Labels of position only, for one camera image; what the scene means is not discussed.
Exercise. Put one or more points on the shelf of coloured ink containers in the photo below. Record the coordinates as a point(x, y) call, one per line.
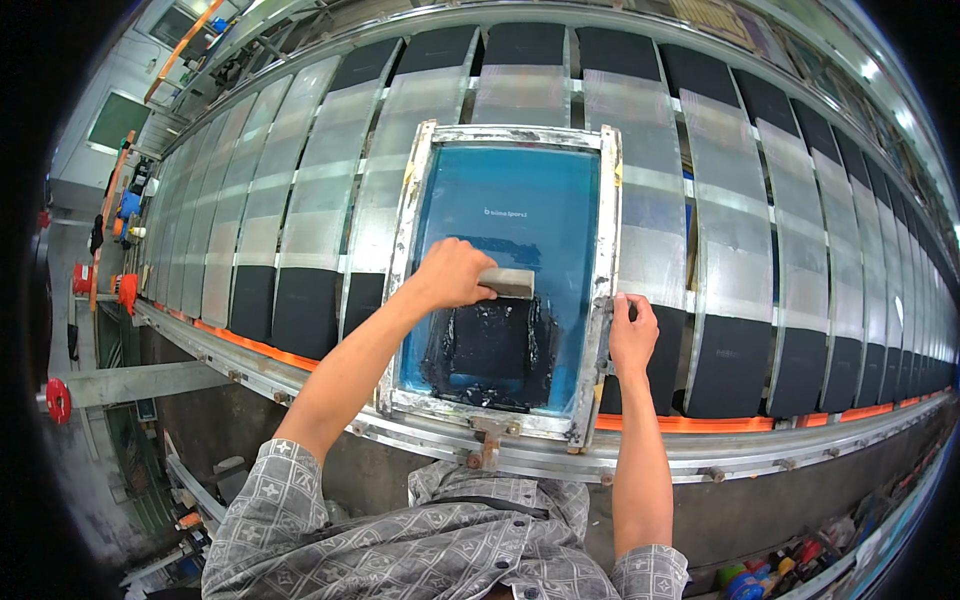
point(840, 547)

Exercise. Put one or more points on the red round wheel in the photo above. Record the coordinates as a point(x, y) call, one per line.
point(58, 400)

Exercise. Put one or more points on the rusty metal frame bracket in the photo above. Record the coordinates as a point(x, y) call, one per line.
point(491, 439)

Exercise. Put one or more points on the orange overhead beam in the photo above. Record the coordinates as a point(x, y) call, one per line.
point(180, 49)

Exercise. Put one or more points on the grey metal beam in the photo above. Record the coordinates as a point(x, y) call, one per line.
point(142, 381)

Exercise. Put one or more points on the orange rail strip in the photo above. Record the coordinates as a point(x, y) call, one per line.
point(675, 424)

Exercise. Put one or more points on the metal screen printing frame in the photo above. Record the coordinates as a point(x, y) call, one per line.
point(517, 195)

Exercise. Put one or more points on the grey wooden squeegee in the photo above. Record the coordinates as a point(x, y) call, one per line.
point(514, 283)

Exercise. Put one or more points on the person's right hand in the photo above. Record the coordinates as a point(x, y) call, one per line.
point(634, 345)

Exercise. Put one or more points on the blue container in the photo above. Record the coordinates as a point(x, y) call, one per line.
point(130, 204)

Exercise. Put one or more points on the black ink puddle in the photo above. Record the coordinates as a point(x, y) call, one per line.
point(491, 352)

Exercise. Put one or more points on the long metal table rail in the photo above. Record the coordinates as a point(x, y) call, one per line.
point(675, 454)

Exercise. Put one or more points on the orange cloth bundle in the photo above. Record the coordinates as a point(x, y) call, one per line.
point(127, 291)

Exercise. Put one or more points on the green wall board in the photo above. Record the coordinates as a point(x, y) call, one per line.
point(118, 120)

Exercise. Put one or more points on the person's left fingers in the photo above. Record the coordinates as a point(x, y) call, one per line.
point(486, 266)

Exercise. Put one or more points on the orange upright pole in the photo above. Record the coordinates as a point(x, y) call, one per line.
point(109, 210)

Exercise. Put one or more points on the person's left hand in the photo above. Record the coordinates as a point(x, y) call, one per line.
point(446, 274)

